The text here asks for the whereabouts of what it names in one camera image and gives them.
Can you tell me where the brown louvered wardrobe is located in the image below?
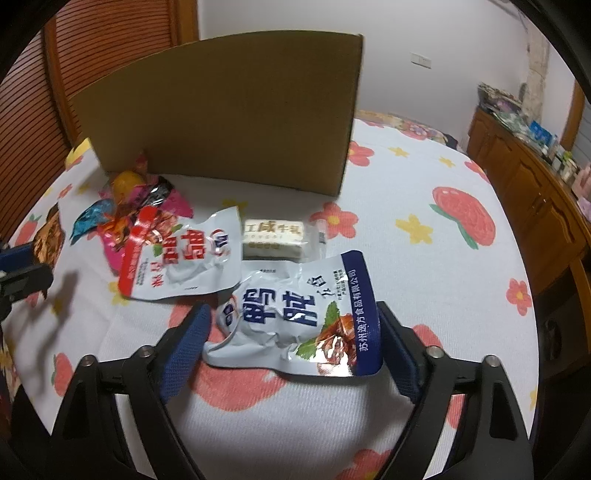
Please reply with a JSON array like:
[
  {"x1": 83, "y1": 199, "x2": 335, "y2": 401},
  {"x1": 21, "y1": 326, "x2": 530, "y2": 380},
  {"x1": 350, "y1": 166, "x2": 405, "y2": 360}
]
[{"x1": 1, "y1": 1, "x2": 199, "y2": 241}]

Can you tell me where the beige curtain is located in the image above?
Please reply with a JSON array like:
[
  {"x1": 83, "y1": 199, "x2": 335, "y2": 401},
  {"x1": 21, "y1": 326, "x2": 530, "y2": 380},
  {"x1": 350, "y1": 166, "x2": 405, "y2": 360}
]
[{"x1": 522, "y1": 20, "x2": 550, "y2": 123}]

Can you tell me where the blue foil candy packet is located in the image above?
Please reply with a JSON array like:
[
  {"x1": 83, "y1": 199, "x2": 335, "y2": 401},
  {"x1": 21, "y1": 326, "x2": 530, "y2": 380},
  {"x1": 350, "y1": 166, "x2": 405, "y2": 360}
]
[{"x1": 70, "y1": 198, "x2": 115, "y2": 245}]

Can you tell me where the white wall switch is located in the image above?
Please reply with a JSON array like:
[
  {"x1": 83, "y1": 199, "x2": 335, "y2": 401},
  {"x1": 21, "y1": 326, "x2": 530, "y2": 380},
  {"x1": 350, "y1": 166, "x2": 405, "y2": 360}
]
[{"x1": 411, "y1": 53, "x2": 432, "y2": 69}]

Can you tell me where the clear oat bar packet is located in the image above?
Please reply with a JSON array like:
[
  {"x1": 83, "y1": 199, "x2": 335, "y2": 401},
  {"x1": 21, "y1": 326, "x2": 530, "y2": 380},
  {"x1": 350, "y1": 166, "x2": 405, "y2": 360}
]
[{"x1": 33, "y1": 203, "x2": 65, "y2": 271}]

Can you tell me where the stack of folded clothes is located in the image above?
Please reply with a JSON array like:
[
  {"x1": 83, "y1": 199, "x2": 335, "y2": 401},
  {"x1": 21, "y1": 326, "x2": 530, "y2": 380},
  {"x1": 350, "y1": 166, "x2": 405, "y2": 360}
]
[{"x1": 477, "y1": 82, "x2": 523, "y2": 122}]

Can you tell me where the floral bed quilt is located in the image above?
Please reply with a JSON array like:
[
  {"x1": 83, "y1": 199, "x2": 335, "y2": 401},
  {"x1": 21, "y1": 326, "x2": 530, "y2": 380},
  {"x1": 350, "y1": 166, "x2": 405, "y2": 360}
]
[{"x1": 355, "y1": 110, "x2": 459, "y2": 150}]

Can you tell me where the wooden sideboard cabinet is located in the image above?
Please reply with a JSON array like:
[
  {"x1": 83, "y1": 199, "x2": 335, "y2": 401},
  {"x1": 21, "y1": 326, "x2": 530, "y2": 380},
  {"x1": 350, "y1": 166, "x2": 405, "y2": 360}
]
[{"x1": 467, "y1": 107, "x2": 590, "y2": 347}]

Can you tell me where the red duck gizzard snack bag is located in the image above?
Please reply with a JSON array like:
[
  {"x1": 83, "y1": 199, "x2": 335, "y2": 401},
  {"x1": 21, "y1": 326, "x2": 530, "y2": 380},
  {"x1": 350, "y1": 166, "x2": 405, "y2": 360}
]
[{"x1": 118, "y1": 206, "x2": 242, "y2": 301}]

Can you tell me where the brown cardboard box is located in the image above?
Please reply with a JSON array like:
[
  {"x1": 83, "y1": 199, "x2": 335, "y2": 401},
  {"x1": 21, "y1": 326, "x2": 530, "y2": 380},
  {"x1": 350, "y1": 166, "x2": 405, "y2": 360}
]
[{"x1": 73, "y1": 30, "x2": 363, "y2": 196}]

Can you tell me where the floral white mattress cover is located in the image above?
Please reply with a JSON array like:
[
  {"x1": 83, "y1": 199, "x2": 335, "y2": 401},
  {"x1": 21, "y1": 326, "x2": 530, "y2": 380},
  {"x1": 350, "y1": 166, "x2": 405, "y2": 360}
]
[{"x1": 1, "y1": 120, "x2": 538, "y2": 479}]

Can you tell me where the cream nougat candy packet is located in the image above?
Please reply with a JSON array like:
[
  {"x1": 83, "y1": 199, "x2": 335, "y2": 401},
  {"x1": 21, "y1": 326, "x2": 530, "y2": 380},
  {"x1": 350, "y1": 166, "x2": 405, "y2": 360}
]
[{"x1": 242, "y1": 219, "x2": 328, "y2": 263}]

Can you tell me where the blue duck gizzard snack bag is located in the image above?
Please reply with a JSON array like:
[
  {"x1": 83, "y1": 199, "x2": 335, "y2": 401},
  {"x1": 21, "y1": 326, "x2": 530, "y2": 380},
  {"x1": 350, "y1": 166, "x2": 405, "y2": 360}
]
[{"x1": 204, "y1": 250, "x2": 383, "y2": 378}]

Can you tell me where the pink braised egg packet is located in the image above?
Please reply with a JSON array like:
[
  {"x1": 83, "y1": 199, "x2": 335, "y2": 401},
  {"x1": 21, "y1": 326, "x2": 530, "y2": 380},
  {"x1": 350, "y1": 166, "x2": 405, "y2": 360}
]
[{"x1": 96, "y1": 151, "x2": 193, "y2": 276}]

